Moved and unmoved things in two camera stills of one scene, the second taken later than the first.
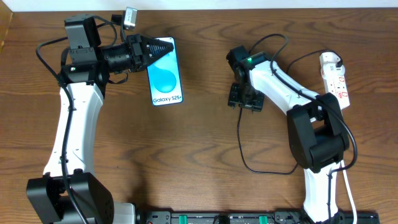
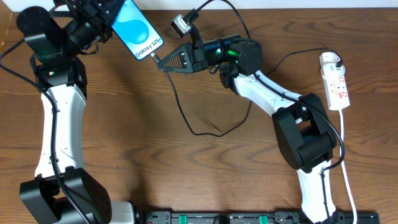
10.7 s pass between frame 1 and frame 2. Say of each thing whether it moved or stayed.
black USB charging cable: moved
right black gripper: moved
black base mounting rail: stayed
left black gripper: moved
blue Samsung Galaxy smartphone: moved
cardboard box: stayed
